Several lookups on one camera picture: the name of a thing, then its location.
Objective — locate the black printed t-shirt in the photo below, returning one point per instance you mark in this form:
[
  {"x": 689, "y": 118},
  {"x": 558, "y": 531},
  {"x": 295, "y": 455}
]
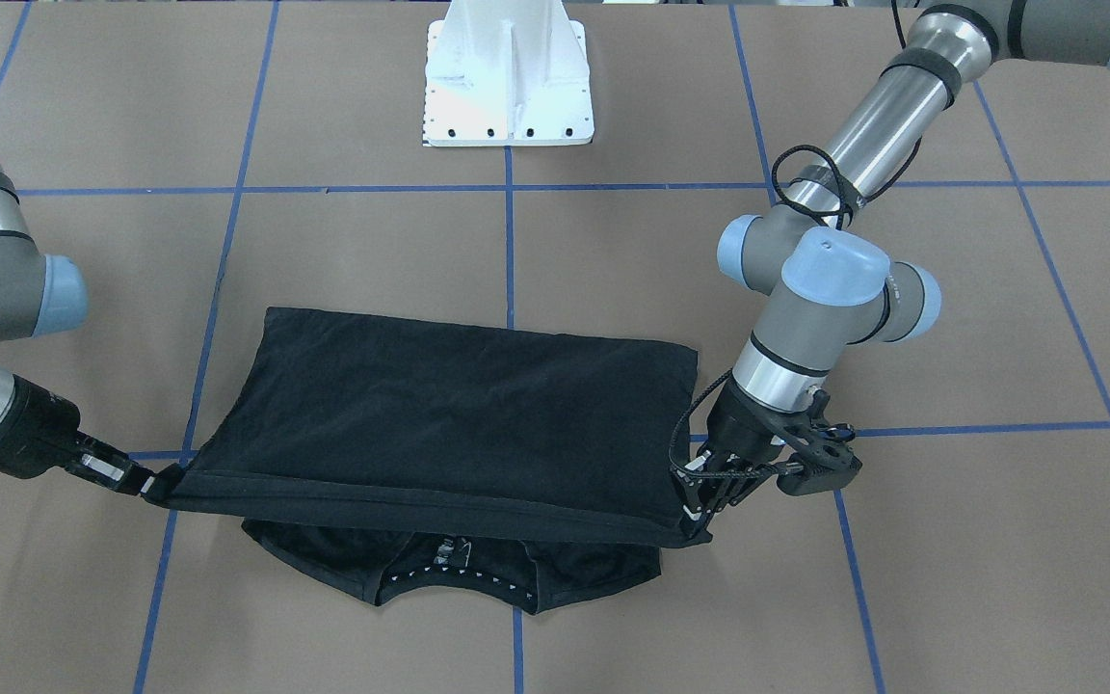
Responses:
[{"x": 382, "y": 455}]

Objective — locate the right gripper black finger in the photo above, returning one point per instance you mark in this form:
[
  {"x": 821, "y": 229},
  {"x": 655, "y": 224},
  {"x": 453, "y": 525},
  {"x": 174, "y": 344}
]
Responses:
[{"x": 113, "y": 470}]

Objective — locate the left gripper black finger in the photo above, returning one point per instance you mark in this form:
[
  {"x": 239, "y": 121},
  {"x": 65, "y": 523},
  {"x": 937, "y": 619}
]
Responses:
[{"x": 702, "y": 501}]

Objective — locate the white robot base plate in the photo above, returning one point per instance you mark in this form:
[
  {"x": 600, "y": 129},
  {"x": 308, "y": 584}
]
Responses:
[{"x": 507, "y": 74}]

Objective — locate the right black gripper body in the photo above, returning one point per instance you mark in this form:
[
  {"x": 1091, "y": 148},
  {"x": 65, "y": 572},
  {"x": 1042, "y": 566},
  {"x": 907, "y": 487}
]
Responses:
[{"x": 32, "y": 430}]

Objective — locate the blue tape line lengthwise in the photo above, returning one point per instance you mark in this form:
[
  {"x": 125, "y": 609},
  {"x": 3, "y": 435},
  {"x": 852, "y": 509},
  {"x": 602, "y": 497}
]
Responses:
[{"x": 237, "y": 193}]

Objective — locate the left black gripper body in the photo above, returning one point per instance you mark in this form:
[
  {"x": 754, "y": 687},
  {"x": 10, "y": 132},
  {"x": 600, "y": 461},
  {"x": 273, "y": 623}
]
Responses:
[{"x": 744, "y": 432}]

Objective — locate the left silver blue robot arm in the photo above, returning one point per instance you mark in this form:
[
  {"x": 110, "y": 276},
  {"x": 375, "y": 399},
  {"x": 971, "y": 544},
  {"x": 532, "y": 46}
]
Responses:
[{"x": 826, "y": 288}]

